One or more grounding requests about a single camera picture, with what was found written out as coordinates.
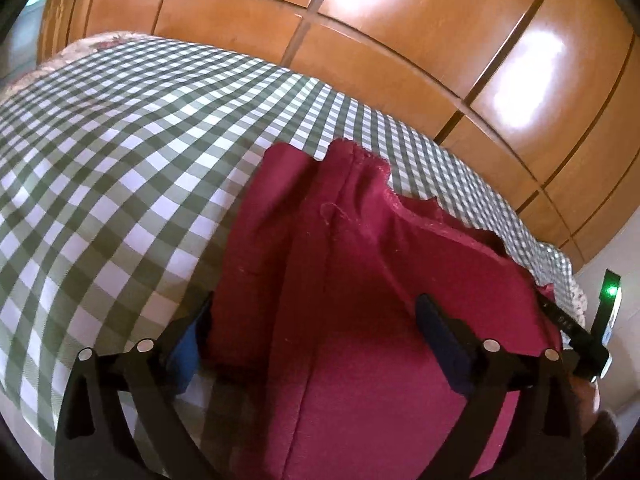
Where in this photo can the dark red cloth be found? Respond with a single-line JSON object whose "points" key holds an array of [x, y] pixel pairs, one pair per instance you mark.
{"points": [[360, 310]]}

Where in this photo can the person's right forearm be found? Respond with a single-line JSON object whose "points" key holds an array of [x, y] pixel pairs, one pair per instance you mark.
{"points": [[597, 420]]}

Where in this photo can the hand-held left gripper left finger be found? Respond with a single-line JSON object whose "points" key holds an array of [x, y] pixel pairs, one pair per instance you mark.
{"points": [[187, 350]]}

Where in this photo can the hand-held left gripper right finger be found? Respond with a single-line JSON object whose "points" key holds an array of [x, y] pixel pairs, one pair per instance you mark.
{"points": [[445, 340]]}

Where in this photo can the green white checked sheet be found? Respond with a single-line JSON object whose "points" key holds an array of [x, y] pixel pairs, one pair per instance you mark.
{"points": [[125, 160]]}

